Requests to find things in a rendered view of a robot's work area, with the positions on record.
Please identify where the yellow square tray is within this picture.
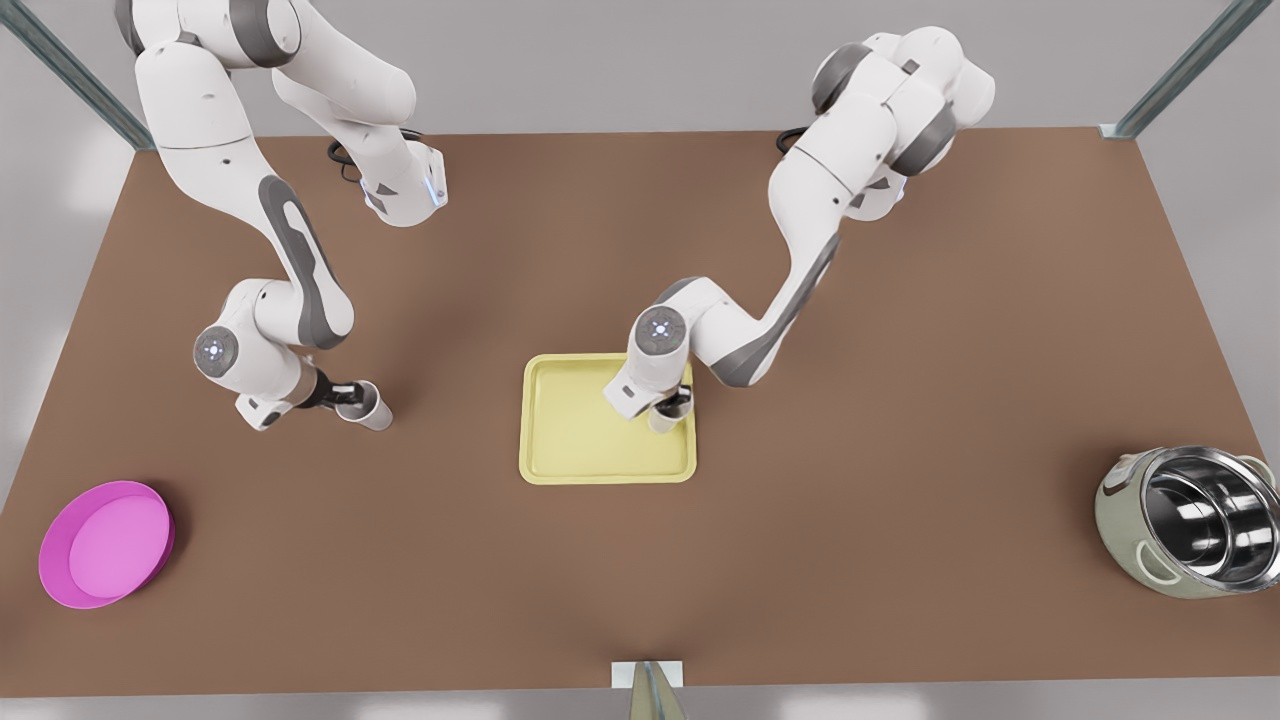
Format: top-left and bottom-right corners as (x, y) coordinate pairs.
(519, 353), (699, 486)

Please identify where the pink round bowl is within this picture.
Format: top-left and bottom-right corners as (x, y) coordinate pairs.
(38, 480), (177, 610)

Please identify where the silver frame post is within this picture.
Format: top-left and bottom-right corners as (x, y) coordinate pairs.
(1098, 0), (1274, 140)
(612, 660), (687, 720)
(0, 0), (157, 152)

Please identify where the pale green steel pot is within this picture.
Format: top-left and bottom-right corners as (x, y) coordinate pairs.
(1094, 445), (1280, 601)

